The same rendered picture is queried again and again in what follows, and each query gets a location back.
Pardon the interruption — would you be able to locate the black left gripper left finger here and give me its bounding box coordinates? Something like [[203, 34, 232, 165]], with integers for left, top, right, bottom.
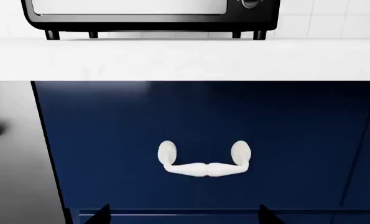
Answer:
[[84, 203, 111, 224]]

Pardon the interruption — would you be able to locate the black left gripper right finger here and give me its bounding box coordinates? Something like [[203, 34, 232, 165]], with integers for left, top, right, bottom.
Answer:
[[259, 203, 285, 224]]

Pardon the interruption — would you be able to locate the black toaster oven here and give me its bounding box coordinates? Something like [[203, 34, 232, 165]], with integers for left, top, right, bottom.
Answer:
[[21, 0, 281, 40]]

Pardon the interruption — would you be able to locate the black toaster oven knob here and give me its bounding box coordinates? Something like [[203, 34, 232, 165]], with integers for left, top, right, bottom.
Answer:
[[241, 0, 261, 9]]

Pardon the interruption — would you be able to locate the navy blue cabinet door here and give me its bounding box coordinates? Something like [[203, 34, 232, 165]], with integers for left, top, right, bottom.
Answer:
[[340, 83, 370, 224]]

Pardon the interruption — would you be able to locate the white drawer handle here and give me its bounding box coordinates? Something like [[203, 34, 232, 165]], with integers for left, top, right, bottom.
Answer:
[[157, 140, 252, 177]]

